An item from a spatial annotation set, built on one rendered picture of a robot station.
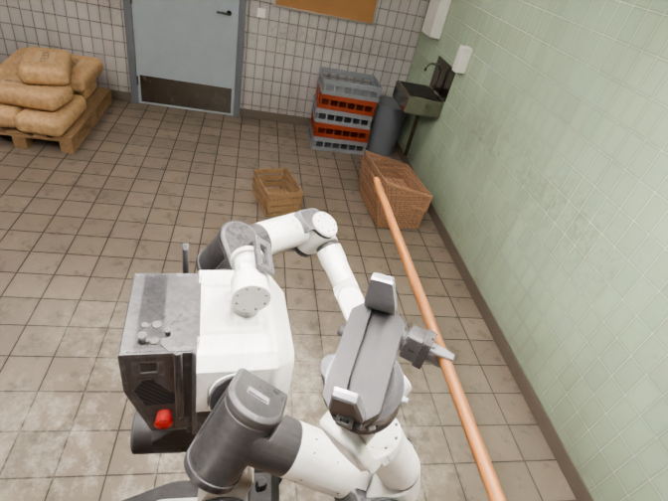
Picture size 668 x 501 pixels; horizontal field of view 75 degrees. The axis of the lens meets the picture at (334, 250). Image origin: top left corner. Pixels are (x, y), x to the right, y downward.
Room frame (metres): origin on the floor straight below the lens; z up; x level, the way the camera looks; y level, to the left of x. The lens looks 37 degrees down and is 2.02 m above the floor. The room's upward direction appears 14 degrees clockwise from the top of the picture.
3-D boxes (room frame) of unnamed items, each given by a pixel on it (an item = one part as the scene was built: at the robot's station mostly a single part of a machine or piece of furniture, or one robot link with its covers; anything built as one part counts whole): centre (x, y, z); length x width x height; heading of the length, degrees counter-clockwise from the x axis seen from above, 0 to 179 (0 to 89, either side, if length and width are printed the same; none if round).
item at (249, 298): (0.57, 0.13, 1.47); 0.10 x 0.07 x 0.09; 21
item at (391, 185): (3.43, -0.37, 0.32); 0.56 x 0.49 x 0.28; 24
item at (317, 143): (4.60, 0.27, 0.08); 0.60 x 0.40 x 0.15; 108
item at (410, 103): (4.24, -0.42, 0.69); 0.46 x 0.36 x 0.94; 16
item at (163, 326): (0.55, 0.19, 1.27); 0.34 x 0.30 x 0.36; 21
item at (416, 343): (0.79, -0.24, 1.19); 0.12 x 0.10 x 0.13; 72
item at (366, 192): (3.44, -0.36, 0.14); 0.56 x 0.49 x 0.28; 22
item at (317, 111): (4.60, 0.28, 0.38); 0.60 x 0.40 x 0.15; 104
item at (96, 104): (3.57, 2.89, 0.07); 1.20 x 0.80 x 0.14; 16
